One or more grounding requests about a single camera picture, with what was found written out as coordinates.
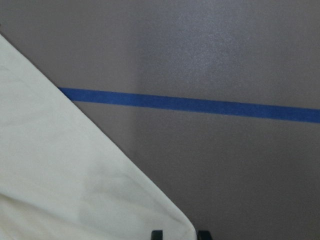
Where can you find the beige long sleeve shirt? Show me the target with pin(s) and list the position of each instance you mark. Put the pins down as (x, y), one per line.
(61, 177)

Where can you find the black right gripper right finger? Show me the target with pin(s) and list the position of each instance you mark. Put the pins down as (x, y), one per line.
(204, 235)

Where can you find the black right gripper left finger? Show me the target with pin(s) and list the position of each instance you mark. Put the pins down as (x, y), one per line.
(157, 235)

